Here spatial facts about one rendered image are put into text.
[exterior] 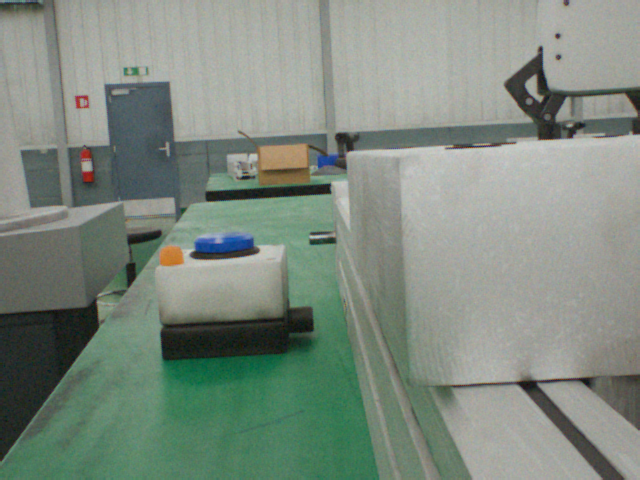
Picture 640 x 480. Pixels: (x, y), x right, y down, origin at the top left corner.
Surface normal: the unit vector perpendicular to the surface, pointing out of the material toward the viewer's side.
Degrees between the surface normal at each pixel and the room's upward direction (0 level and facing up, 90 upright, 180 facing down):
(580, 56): 93
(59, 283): 90
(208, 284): 90
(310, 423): 0
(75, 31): 90
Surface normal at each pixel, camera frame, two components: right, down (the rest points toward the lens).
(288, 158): 0.07, -0.25
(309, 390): -0.06, -0.99
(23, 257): 0.13, 0.11
